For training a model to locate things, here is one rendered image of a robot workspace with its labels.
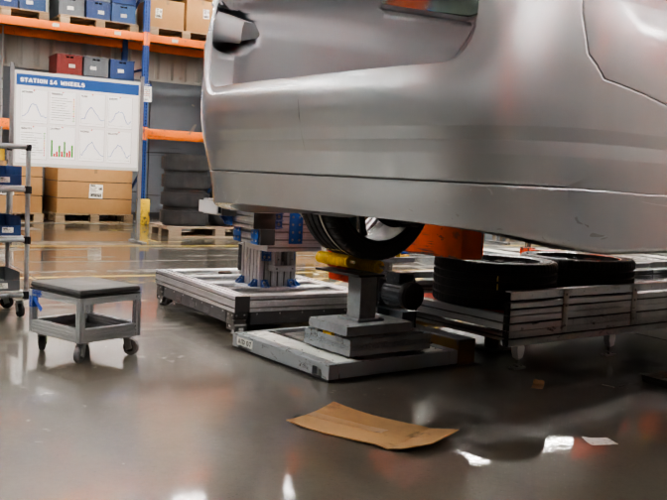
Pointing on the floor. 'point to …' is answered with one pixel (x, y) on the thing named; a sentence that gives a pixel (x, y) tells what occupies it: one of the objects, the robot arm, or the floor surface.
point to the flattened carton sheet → (369, 428)
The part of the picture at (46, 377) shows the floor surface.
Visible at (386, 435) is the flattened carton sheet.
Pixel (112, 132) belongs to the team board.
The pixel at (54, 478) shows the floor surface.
